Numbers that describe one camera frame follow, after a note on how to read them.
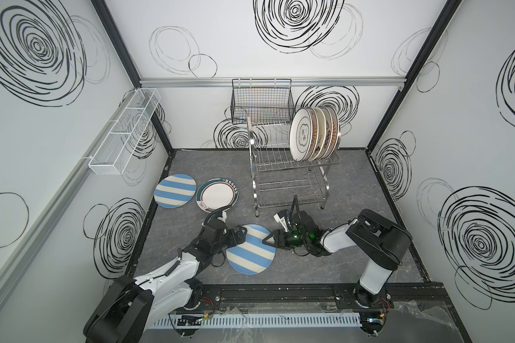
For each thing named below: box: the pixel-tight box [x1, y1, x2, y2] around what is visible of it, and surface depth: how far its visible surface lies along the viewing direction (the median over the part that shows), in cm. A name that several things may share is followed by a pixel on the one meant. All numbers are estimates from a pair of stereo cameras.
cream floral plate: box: [315, 106, 327, 161], surface depth 71 cm
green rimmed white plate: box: [195, 178, 239, 214], surface depth 104 cm
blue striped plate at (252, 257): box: [226, 223, 277, 276], surface depth 84 cm
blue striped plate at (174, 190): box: [153, 172, 197, 209], surface depth 104 cm
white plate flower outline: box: [288, 107, 314, 163], surface depth 84 cm
